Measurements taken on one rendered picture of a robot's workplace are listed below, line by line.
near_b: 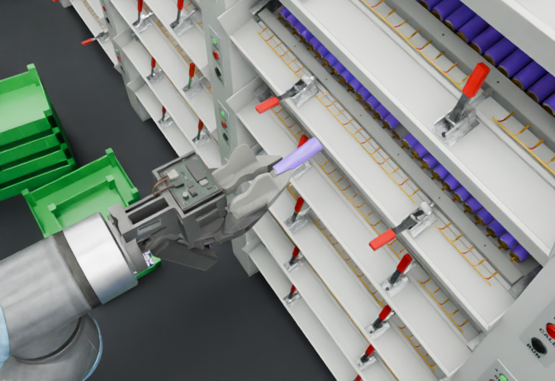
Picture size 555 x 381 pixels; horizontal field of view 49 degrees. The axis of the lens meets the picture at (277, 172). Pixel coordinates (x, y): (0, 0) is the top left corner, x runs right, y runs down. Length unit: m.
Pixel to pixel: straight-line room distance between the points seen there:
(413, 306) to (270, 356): 0.81
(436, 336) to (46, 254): 0.59
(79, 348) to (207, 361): 1.02
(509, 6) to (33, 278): 0.49
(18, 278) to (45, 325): 0.05
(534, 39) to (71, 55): 2.11
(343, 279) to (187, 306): 0.70
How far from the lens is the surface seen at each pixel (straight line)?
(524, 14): 0.51
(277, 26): 0.99
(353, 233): 1.04
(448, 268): 0.81
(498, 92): 0.66
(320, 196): 1.07
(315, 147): 0.74
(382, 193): 0.85
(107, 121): 2.22
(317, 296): 1.41
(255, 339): 1.76
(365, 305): 1.20
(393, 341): 1.18
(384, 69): 0.71
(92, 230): 0.65
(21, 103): 2.02
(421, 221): 0.81
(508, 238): 0.80
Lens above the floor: 1.66
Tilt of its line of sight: 56 degrees down
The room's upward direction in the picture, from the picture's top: straight up
